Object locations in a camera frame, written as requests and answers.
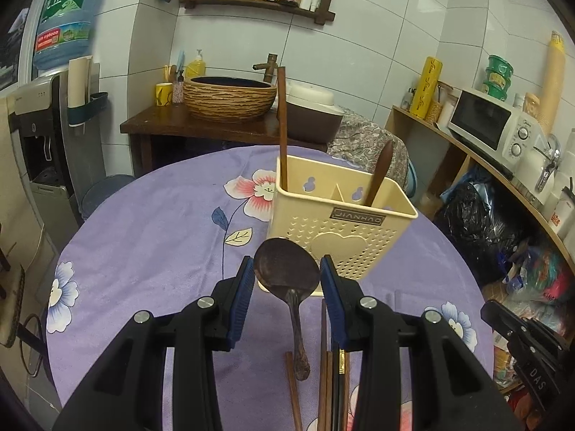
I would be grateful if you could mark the glass storage jar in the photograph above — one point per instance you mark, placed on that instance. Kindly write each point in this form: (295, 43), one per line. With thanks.
(433, 111)

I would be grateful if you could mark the colourful plastic bags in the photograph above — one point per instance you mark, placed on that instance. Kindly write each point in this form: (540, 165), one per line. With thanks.
(543, 274)

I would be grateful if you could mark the blue water cooler bottle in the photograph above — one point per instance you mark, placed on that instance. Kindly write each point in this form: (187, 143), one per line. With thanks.
(67, 22)

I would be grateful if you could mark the brown wooden chopstick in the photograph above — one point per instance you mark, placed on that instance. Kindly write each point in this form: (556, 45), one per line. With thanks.
(330, 390)
(322, 368)
(293, 395)

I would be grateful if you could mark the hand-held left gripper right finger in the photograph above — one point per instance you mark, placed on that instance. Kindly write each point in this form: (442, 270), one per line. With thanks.
(333, 298)

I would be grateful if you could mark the brown pot white lid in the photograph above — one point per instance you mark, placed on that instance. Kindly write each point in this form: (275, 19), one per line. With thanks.
(314, 112)

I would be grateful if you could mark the dark wooden stick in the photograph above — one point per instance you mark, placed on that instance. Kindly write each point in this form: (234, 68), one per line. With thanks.
(282, 134)

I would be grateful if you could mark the yellow wrapped tube pack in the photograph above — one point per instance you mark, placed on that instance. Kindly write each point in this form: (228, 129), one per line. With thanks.
(426, 85)

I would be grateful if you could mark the blue toothbrush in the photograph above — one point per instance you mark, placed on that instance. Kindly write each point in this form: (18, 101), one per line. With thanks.
(180, 65)

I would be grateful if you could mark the yellow soap pump bottle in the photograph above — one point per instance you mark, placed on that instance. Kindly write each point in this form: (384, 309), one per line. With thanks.
(195, 66)

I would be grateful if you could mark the dark wooden vanity table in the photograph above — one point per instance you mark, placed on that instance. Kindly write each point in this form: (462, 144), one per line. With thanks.
(152, 126)

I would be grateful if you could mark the yellowish lidded jar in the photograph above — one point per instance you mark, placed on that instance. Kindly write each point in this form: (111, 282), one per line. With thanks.
(532, 105)

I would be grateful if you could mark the white microwave oven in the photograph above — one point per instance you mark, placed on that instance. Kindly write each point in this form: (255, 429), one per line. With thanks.
(476, 116)

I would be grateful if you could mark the purple floral tablecloth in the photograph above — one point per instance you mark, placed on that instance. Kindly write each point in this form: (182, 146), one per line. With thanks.
(157, 242)

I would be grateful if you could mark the black chopstick gold band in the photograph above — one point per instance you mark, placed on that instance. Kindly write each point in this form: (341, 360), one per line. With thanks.
(341, 397)

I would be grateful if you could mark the bamboo style faucet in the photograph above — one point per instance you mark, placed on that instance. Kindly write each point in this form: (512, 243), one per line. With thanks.
(269, 65)

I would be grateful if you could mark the white thermos flask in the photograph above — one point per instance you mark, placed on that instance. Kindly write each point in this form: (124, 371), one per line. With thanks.
(532, 166)

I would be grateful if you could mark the cream plastic utensil holder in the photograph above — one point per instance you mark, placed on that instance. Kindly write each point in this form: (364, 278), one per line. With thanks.
(341, 242)

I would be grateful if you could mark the dark wooden spoon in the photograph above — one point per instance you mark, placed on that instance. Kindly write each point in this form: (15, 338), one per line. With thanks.
(285, 269)

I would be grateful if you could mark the woven brown wash basin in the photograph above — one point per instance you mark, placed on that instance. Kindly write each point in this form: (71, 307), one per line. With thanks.
(229, 98)

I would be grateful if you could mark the floral patterned cloth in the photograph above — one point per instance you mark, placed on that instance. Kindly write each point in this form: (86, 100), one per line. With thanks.
(359, 139)

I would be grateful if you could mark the yellow mug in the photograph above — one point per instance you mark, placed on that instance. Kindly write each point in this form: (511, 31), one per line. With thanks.
(164, 94)

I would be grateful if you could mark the dark round trash bin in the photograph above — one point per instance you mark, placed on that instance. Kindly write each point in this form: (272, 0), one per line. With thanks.
(105, 195)

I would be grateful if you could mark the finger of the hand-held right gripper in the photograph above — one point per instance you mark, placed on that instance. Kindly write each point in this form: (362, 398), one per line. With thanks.
(493, 313)

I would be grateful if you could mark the light wooden shelf unit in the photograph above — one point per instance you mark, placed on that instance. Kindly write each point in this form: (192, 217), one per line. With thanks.
(449, 144)

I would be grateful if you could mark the grey water dispenser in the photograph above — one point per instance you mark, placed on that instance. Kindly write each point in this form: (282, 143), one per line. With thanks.
(38, 103)

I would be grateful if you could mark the tall paper cup stack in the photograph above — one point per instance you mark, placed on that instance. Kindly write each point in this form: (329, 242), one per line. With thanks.
(551, 81)

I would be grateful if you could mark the black garbage bag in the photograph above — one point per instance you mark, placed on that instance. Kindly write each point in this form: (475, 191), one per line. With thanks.
(476, 229)

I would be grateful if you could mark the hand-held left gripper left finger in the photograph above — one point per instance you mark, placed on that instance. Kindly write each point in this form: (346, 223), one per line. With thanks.
(240, 298)

